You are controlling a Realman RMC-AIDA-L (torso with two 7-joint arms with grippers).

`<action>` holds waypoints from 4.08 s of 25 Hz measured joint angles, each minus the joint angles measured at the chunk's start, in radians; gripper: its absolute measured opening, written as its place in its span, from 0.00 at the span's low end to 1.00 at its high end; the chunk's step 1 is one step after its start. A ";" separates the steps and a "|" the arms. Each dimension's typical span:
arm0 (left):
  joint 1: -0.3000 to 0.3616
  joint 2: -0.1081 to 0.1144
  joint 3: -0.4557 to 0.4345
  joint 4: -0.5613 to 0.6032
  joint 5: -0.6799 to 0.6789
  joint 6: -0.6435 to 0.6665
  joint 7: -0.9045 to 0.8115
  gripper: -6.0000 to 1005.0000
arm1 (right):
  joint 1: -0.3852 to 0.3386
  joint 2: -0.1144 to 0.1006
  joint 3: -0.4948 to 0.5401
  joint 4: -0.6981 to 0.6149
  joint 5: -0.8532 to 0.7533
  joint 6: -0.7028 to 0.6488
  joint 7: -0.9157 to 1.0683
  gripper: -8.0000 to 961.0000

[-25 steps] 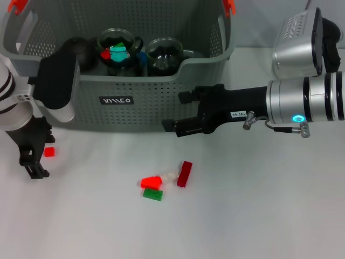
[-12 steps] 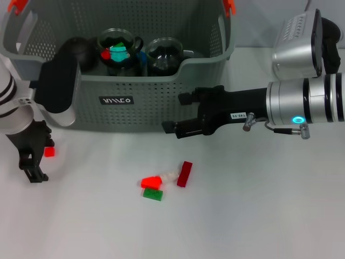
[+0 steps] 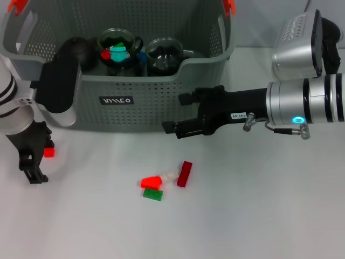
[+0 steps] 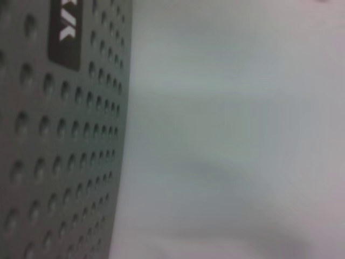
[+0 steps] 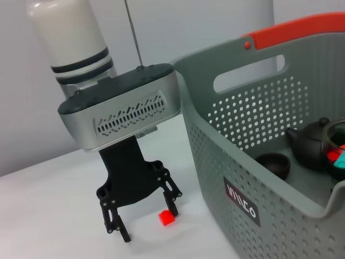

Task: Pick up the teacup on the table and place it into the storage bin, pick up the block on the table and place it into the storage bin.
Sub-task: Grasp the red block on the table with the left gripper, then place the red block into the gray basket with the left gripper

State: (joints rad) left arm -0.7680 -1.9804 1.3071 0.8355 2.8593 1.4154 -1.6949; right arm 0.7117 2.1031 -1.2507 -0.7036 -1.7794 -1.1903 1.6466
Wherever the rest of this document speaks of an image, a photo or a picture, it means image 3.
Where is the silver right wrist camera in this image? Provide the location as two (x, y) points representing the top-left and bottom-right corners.
(271, 9), (325, 81)

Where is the bright red sloped brick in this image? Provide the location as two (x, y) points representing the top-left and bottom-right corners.
(141, 175), (163, 189)

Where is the blue square brick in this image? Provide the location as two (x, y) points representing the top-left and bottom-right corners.
(136, 51), (148, 77)

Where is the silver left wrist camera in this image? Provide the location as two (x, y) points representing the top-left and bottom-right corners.
(34, 55), (83, 127)

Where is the dark red long brick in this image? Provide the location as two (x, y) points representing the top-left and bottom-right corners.
(176, 161), (194, 187)

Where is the black clay teapot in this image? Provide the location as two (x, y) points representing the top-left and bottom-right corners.
(58, 37), (98, 72)

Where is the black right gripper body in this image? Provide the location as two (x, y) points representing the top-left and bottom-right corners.
(196, 85), (270, 136)

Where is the green rectangular brick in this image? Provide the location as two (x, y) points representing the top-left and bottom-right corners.
(142, 188), (164, 202)

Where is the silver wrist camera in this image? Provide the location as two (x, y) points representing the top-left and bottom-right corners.
(34, 55), (83, 127)
(271, 9), (325, 81)

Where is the grey right arm cable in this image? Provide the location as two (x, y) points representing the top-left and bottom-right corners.
(242, 112), (311, 140)

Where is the orange basket handle clip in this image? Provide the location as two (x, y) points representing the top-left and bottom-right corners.
(223, 0), (237, 16)
(7, 0), (29, 14)

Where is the teal square brick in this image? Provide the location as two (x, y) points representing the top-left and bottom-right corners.
(109, 45), (128, 63)

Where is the glass teacup with black sleeve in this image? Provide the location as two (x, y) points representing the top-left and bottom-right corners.
(96, 28), (144, 68)
(106, 63), (141, 77)
(145, 37), (195, 68)
(147, 63), (179, 77)

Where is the glass pitcher with black handle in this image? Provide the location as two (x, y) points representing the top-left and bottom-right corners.
(320, 16), (342, 76)

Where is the grey perforated storage basket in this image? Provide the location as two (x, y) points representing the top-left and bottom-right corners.
(0, 0), (238, 133)

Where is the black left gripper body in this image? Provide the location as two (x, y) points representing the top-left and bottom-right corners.
(5, 120), (53, 168)

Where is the white thick brick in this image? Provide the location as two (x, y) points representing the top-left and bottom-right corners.
(161, 169), (180, 185)

